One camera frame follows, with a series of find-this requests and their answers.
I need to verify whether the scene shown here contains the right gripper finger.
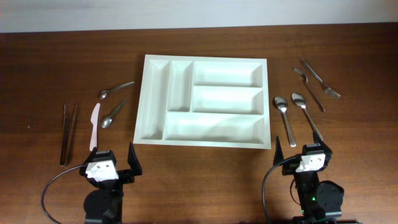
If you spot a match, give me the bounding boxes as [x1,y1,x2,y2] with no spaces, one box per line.
[313,131,331,152]
[273,136,284,166]

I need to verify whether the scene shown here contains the metal tongs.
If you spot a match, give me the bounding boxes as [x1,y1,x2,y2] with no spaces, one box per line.
[59,102,78,166]

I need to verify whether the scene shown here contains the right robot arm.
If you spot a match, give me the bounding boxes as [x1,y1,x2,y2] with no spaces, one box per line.
[273,133,345,223]

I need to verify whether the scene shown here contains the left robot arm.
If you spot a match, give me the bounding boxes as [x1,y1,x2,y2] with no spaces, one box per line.
[79,142,142,223]

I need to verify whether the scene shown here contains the small teaspoon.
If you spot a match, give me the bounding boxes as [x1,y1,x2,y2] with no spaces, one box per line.
[98,81,134,100]
[101,99,127,128]

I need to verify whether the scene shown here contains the right black cable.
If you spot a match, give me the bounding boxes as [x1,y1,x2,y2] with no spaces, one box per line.
[261,155,302,224]

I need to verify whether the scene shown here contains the metal fork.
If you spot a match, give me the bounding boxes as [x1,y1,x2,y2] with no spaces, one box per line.
[294,68,325,112]
[299,59,341,99]

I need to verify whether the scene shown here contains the white plastic cutlery tray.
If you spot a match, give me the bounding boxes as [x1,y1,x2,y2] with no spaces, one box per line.
[133,55,271,149]

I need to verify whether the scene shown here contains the large metal spoon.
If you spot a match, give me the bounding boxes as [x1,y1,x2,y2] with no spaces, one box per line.
[274,96,297,147]
[291,93,323,140]

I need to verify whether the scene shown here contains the pink plastic knife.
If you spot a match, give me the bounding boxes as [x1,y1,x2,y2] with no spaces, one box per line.
[89,103,100,151]

